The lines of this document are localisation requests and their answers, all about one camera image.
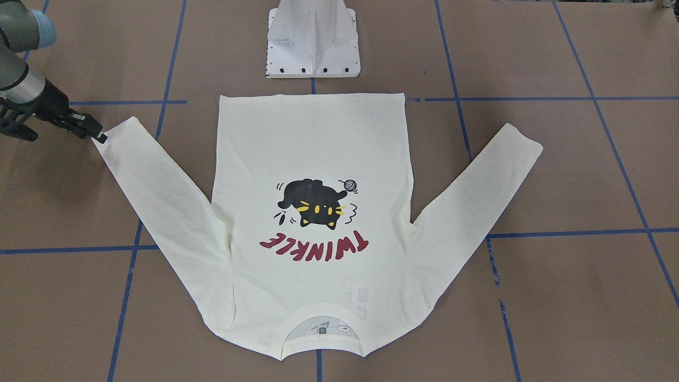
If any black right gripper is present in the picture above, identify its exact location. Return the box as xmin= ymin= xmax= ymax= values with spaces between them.
xmin=33 ymin=80 xmax=108 ymax=144

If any cream long-sleeve cat shirt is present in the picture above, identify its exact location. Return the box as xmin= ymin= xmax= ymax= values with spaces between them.
xmin=95 ymin=93 xmax=543 ymax=360

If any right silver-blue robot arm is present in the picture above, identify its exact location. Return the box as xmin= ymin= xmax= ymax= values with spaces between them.
xmin=1 ymin=1 xmax=107 ymax=143

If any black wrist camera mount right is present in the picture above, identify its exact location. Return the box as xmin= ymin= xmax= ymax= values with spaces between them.
xmin=1 ymin=97 xmax=38 ymax=141

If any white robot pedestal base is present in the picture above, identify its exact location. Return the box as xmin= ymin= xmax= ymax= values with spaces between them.
xmin=265 ymin=1 xmax=361 ymax=79

